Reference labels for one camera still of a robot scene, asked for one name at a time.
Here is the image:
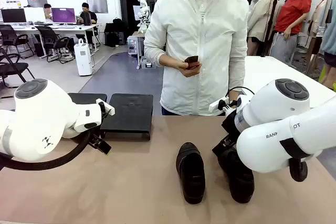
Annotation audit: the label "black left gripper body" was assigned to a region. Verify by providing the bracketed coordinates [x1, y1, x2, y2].
[88, 115, 107, 143]

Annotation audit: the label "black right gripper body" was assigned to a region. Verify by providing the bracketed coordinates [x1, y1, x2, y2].
[222, 110, 239, 141]

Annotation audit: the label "black leather shoe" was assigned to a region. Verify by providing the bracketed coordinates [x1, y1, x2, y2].
[175, 142, 206, 205]
[218, 146, 255, 204]

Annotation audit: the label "dark red smartphone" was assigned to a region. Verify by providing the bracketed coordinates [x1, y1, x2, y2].
[183, 55, 202, 71]

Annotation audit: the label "person's right forearm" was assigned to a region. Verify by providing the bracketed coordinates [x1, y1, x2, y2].
[158, 54, 184, 69]

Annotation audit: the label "black shoe stand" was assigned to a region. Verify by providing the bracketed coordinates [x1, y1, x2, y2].
[100, 93, 154, 141]
[67, 92, 108, 140]

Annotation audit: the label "person's left hand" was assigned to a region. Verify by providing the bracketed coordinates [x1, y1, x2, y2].
[228, 91, 240, 108]

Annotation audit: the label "person's right hand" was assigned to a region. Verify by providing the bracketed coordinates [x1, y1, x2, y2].
[178, 60, 203, 78]

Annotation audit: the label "large white table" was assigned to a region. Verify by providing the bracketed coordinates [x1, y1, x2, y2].
[243, 55, 336, 109]

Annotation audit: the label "white air purifier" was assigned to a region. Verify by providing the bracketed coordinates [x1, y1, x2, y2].
[73, 38, 94, 77]

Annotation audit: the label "lit computer case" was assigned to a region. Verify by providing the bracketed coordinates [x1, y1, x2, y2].
[127, 36, 139, 56]

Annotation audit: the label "black storage boxes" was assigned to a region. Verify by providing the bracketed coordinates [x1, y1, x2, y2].
[104, 23, 126, 47]

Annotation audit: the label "small wooden top table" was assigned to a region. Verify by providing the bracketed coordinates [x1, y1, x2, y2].
[131, 31, 148, 70]

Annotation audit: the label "black office chair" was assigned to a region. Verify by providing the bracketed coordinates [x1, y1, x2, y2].
[0, 24, 35, 58]
[35, 26, 62, 62]
[0, 47, 36, 90]

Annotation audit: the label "person in white jacket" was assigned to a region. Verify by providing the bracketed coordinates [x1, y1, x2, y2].
[143, 0, 249, 116]

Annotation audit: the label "black tripod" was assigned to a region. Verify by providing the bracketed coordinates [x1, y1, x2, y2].
[261, 0, 281, 58]

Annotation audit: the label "long white office desk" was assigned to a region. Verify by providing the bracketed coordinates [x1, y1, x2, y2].
[0, 24, 100, 58]

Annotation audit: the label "mannequin in beige coat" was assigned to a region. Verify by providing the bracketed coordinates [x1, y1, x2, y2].
[246, 0, 281, 57]

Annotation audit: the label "seated worker black shirt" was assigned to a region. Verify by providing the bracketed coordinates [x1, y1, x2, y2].
[78, 2, 98, 27]

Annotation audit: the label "monitor with purple screen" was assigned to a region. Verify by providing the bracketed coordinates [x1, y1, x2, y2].
[51, 7, 77, 25]

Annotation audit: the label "mannequin in red shirt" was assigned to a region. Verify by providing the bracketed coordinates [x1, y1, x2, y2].
[270, 0, 313, 65]

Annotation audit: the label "seated office worker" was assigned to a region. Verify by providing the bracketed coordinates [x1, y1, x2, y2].
[43, 3, 55, 24]

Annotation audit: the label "blue grey hanging garment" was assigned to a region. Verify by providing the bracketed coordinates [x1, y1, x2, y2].
[321, 8, 336, 54]

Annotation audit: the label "white backed computer monitor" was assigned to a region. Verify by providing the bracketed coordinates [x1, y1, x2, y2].
[24, 7, 47, 24]

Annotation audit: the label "black computer monitor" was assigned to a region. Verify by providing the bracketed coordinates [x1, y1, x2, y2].
[1, 8, 27, 25]

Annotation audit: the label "metal clothes rack pole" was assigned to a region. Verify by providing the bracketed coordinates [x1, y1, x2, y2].
[316, 0, 336, 37]

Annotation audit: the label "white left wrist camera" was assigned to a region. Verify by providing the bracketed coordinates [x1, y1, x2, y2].
[96, 98, 116, 116]

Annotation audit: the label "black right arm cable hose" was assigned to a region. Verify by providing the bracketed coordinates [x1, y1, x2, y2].
[288, 155, 308, 183]

